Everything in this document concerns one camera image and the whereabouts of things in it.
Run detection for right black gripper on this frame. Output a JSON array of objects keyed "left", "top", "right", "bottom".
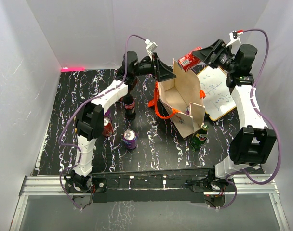
[{"left": 192, "top": 39, "right": 237, "bottom": 73}]

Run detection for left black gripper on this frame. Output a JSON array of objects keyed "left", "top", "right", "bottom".
[{"left": 133, "top": 53, "right": 176, "bottom": 82}]

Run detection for red cola can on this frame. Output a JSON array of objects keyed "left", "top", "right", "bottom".
[
  {"left": 178, "top": 47, "right": 202, "bottom": 72},
  {"left": 103, "top": 117, "right": 113, "bottom": 137}
]

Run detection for beige canvas bag orange handles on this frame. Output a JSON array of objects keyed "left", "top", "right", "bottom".
[{"left": 148, "top": 60, "right": 205, "bottom": 138}]

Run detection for purple soda can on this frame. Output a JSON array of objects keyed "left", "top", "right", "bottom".
[
  {"left": 186, "top": 106, "right": 190, "bottom": 115},
  {"left": 123, "top": 129, "right": 137, "bottom": 150},
  {"left": 104, "top": 109, "right": 111, "bottom": 119}
]

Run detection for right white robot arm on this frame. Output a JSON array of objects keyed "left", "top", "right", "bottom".
[{"left": 192, "top": 39, "right": 277, "bottom": 191}]

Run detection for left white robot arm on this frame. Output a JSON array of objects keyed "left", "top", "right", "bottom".
[{"left": 67, "top": 51, "right": 176, "bottom": 192}]

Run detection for glass cola bottle red cap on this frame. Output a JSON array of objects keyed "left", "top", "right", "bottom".
[{"left": 123, "top": 93, "right": 136, "bottom": 120}]

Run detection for purple soda can front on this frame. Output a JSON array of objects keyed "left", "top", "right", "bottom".
[{"left": 123, "top": 129, "right": 137, "bottom": 150}]

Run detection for green glass bottle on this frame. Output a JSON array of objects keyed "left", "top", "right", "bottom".
[{"left": 190, "top": 124, "right": 209, "bottom": 151}]

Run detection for pink marker strip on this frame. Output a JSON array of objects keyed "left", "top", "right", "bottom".
[{"left": 60, "top": 67, "right": 85, "bottom": 73}]

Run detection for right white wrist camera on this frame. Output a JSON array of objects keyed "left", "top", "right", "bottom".
[{"left": 226, "top": 30, "right": 243, "bottom": 47}]

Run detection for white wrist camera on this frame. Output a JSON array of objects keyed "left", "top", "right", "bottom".
[
  {"left": 145, "top": 39, "right": 158, "bottom": 58},
  {"left": 226, "top": 30, "right": 243, "bottom": 47}
]

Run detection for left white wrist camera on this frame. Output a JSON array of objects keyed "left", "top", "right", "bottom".
[{"left": 145, "top": 39, "right": 158, "bottom": 58}]

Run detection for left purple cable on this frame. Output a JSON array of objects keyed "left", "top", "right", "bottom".
[{"left": 57, "top": 34, "right": 149, "bottom": 210}]

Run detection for purple cable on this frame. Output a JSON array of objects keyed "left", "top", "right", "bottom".
[
  {"left": 57, "top": 34, "right": 149, "bottom": 210},
  {"left": 235, "top": 28, "right": 282, "bottom": 210}
]

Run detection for white board wooden frame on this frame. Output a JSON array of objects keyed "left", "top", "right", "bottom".
[{"left": 197, "top": 66, "right": 236, "bottom": 121}]

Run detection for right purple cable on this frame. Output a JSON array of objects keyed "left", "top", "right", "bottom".
[{"left": 235, "top": 28, "right": 282, "bottom": 210}]

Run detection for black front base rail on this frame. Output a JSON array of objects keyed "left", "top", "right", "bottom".
[{"left": 63, "top": 167, "right": 235, "bottom": 204}]

